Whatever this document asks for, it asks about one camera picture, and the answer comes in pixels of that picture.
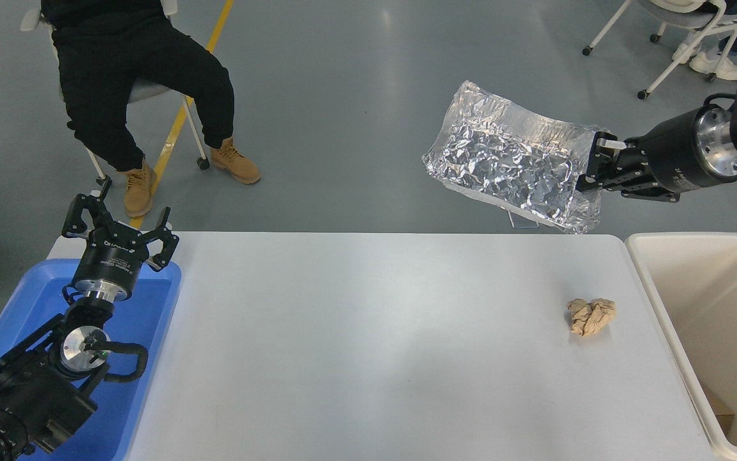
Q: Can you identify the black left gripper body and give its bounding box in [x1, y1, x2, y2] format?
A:
[74, 229, 152, 290]

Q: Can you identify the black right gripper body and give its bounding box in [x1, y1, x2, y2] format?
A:
[627, 109, 715, 194]

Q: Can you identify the silver foil tray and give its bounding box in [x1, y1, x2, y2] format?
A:
[423, 80, 607, 234]

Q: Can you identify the blue plastic tray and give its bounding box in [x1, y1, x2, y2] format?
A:
[0, 258, 182, 461]

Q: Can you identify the small clear plastic stand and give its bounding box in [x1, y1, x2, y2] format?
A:
[508, 206, 558, 231]

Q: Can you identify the crumpled tan paper ball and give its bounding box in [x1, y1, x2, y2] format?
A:
[567, 298, 617, 338]

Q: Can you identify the white wheeled chair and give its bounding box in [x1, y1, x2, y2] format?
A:
[583, 0, 737, 101]

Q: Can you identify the white chair with grey seat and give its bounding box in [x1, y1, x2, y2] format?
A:
[20, 0, 210, 200]

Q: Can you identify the large pale plastic bin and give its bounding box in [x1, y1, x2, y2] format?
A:
[626, 232, 737, 461]

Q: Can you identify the seated person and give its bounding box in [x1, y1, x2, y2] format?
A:
[40, 0, 261, 218]

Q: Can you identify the brown cardboard piece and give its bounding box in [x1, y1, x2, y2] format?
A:
[701, 384, 735, 434]

